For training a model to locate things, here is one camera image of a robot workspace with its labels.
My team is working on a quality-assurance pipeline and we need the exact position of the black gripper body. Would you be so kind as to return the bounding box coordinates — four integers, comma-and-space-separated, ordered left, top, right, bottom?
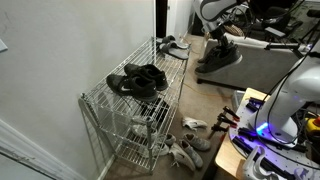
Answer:
216, 32, 236, 51

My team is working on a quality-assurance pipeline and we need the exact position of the grey Puma sneaker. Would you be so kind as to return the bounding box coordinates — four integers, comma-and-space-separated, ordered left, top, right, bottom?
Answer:
196, 44, 224, 65
194, 46, 244, 75

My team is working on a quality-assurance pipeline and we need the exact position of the white blanket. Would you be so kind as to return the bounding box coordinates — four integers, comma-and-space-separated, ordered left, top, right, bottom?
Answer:
223, 31, 268, 47

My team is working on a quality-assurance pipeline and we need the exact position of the black grey slide sandal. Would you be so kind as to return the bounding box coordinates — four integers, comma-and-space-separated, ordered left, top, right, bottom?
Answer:
161, 34, 190, 51
158, 41, 190, 61

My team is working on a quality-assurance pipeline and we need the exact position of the grey fabric couch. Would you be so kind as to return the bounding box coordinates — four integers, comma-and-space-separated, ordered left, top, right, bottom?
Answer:
196, 31, 300, 95

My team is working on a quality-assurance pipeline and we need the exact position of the white panel door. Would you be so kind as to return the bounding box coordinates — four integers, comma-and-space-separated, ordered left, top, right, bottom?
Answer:
165, 0, 196, 37

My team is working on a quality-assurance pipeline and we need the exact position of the black office chair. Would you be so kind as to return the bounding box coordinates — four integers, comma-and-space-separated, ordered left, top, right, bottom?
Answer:
259, 6, 304, 34

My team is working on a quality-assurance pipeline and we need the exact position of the black orange bar clamp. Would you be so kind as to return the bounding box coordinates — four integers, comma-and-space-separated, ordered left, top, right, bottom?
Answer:
222, 105, 241, 123
207, 113, 239, 140

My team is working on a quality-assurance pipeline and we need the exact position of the white crumpled shoe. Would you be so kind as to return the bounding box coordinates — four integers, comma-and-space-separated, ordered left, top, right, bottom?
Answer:
181, 115, 209, 131

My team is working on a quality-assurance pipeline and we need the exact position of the short black mounting bar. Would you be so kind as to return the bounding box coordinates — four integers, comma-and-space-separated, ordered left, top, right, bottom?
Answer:
237, 126, 258, 141

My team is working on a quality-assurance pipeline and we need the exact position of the black striped slide sandal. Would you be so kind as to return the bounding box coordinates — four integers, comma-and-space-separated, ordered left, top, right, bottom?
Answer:
139, 97, 171, 123

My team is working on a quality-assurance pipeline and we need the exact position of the grey white sneaker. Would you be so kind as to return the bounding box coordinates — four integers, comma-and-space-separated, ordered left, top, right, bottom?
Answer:
182, 132, 212, 152

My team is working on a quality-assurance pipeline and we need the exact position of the small white sneaker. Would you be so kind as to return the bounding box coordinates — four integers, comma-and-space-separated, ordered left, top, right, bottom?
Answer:
164, 132, 177, 147
137, 142, 171, 159

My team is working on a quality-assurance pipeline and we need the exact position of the yellow emergency stop button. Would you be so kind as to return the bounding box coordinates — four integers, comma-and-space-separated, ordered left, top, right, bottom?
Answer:
304, 115, 320, 142

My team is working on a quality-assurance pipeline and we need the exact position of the long black mounting bar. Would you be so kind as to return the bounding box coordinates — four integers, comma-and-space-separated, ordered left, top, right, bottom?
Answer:
231, 136, 295, 180

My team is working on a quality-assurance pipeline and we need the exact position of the white door trim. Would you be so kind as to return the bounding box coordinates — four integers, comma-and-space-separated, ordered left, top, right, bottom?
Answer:
0, 119, 86, 180

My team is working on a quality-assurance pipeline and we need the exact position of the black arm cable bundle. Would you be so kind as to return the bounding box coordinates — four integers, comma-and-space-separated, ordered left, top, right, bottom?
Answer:
229, 4, 256, 38

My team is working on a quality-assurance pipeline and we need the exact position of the orange floor cable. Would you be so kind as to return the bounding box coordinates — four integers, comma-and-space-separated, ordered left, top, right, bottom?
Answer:
182, 82, 235, 100

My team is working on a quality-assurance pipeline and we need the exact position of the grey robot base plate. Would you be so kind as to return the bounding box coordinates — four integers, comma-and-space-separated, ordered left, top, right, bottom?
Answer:
227, 95, 320, 180

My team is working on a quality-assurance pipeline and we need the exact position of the silver wire shoe rack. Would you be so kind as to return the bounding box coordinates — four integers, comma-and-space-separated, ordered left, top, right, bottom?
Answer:
77, 36, 191, 175

